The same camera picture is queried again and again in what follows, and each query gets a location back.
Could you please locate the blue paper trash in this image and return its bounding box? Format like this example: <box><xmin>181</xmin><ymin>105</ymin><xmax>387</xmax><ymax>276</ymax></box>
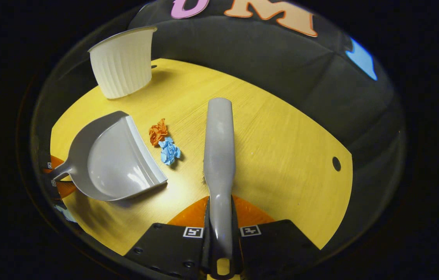
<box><xmin>159</xmin><ymin>137</ymin><xmax>182</xmax><ymax>166</ymax></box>

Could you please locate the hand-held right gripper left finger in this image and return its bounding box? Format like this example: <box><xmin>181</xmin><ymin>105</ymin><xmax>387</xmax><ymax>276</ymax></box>
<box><xmin>125</xmin><ymin>196</ymin><xmax>209</xmax><ymax>280</ymax></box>

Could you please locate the white ribbed garbage bin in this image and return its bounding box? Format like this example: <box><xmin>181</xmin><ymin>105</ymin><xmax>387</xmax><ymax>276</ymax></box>
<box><xmin>88</xmin><ymin>26</ymin><xmax>158</xmax><ymax>100</ymax></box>

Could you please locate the small grey broom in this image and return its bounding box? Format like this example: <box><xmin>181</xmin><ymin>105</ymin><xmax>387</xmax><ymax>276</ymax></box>
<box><xmin>203</xmin><ymin>97</ymin><xmax>243</xmax><ymax>279</ymax></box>

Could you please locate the grey plastic dustpan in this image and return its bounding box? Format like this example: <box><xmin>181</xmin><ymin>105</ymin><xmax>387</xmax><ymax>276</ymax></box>
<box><xmin>50</xmin><ymin>111</ymin><xmax>168</xmax><ymax>202</ymax></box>

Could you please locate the orange paper trash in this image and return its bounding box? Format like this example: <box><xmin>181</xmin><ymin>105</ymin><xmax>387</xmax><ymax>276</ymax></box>
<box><xmin>149</xmin><ymin>119</ymin><xmax>170</xmax><ymax>147</ymax></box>

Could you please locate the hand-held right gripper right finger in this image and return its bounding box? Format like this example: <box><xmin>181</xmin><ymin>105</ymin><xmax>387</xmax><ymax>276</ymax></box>
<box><xmin>233</xmin><ymin>196</ymin><xmax>321</xmax><ymax>277</ymax></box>

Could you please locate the wooden desktop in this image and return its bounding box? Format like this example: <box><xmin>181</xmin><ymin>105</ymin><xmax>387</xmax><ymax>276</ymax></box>
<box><xmin>50</xmin><ymin>58</ymin><xmax>354</xmax><ymax>280</ymax></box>

